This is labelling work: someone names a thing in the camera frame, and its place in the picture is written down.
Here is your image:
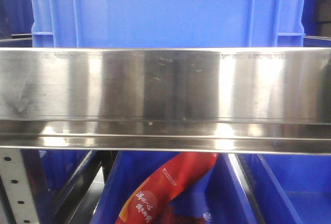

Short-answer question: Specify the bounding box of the lower right blue bin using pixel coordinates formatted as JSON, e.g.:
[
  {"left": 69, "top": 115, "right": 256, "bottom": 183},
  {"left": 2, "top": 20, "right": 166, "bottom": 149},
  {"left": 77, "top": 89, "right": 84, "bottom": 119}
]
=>
[{"left": 239, "top": 153, "right": 331, "bottom": 224}]

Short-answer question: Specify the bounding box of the lower middle blue bin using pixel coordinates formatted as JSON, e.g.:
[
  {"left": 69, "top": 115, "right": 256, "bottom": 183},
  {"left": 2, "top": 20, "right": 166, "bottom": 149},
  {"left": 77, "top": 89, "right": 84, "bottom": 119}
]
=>
[{"left": 92, "top": 151, "right": 256, "bottom": 223}]

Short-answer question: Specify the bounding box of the stainless steel shelf rail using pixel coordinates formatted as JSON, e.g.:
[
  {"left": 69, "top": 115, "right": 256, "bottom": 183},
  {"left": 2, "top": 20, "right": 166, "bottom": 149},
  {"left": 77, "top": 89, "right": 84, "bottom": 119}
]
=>
[{"left": 1, "top": 48, "right": 330, "bottom": 154}]

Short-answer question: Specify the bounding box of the blue plastic bin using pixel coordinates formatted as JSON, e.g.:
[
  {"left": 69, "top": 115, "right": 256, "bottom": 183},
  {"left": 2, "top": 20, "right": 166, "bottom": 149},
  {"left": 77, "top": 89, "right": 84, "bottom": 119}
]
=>
[{"left": 32, "top": 0, "right": 305, "bottom": 48}]

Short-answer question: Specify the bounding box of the perforated steel rack upright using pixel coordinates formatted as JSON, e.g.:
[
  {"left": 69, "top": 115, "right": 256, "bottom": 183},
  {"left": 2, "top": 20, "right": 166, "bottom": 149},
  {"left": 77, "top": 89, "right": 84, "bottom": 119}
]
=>
[{"left": 0, "top": 148, "right": 56, "bottom": 224}]

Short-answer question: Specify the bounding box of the red snack bag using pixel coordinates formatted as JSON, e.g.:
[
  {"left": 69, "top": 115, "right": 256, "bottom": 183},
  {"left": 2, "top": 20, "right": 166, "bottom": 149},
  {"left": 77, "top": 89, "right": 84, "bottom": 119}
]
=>
[{"left": 115, "top": 152, "right": 218, "bottom": 223}]

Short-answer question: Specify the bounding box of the lower left blue bin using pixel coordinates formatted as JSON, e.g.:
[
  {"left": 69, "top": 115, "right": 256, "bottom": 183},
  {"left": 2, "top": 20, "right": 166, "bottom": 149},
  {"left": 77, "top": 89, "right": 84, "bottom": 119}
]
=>
[{"left": 22, "top": 150, "right": 94, "bottom": 191}]

